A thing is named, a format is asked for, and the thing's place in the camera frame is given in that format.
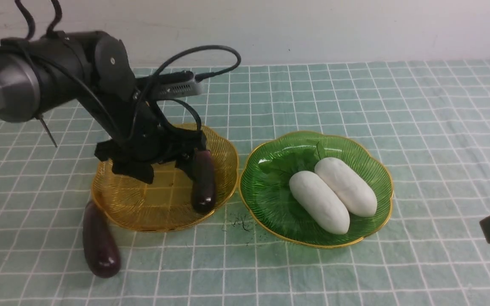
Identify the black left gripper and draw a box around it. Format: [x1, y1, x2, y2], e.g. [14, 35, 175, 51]
[97, 91, 207, 184]

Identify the dark purple eggplant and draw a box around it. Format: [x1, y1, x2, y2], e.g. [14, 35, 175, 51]
[191, 150, 217, 215]
[82, 200, 121, 278]

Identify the white radish with leaves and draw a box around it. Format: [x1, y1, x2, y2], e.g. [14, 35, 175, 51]
[314, 157, 378, 218]
[288, 171, 350, 235]

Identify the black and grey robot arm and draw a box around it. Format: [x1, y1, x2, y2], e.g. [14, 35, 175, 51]
[0, 29, 241, 213]

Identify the amber plastic scalloped plate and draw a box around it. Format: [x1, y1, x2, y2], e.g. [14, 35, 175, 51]
[91, 126, 239, 232]

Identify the green plastic scalloped plate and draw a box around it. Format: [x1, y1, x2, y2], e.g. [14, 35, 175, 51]
[239, 130, 393, 249]

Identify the green checked tablecloth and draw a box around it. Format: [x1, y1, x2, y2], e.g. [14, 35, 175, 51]
[0, 60, 490, 306]

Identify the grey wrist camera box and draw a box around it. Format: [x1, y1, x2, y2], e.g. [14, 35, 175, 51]
[145, 71, 203, 100]

